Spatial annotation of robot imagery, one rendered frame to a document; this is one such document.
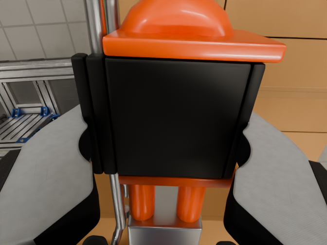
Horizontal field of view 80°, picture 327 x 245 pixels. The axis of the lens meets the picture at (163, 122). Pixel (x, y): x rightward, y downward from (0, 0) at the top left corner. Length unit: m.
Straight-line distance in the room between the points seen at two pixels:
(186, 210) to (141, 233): 0.04
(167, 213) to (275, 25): 0.77
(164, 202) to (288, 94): 0.85
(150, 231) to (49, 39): 1.41
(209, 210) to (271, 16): 0.66
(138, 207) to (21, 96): 1.36
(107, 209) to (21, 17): 1.32
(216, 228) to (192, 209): 0.31
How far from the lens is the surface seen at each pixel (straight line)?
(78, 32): 1.42
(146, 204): 0.17
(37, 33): 1.54
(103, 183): 0.51
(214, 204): 0.47
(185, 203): 0.16
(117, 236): 0.22
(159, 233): 0.18
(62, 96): 1.35
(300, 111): 1.05
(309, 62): 0.96
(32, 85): 1.41
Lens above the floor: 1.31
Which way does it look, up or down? 59 degrees down
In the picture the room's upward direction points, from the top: 179 degrees counter-clockwise
